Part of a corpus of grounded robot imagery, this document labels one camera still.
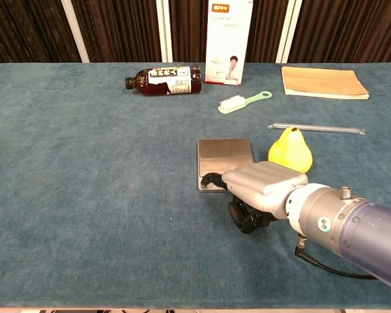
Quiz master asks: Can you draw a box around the dark tea bottle with label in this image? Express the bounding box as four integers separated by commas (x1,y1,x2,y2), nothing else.
124,65,203,97

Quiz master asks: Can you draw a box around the dark slatted partition panel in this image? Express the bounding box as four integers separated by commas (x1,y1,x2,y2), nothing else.
70,0,166,64
285,0,391,66
164,0,296,65
0,0,91,64

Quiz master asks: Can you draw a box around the small digital kitchen scale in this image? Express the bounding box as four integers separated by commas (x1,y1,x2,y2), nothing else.
197,138,255,193

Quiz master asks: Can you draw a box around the blue felt table cloth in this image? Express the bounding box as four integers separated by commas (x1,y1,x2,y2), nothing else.
0,61,391,310

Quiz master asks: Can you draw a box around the mint green plastic brush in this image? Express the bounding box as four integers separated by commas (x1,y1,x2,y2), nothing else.
218,91,273,115

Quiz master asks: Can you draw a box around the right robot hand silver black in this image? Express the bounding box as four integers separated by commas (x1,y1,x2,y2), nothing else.
200,160,309,235

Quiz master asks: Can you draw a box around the brown kraft spiral notebook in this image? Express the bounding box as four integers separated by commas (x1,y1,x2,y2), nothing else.
281,66,370,100

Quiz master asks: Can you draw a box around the yellow round object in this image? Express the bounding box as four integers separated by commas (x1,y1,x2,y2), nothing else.
268,127,313,173

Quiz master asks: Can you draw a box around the clear wrapped drinking straw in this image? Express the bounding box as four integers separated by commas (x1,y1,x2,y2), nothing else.
267,122,366,136

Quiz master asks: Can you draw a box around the white carton box with photo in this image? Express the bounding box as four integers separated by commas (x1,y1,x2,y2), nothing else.
204,0,254,86

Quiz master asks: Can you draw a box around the black arm connector cable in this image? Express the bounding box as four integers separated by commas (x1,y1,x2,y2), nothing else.
295,234,377,280

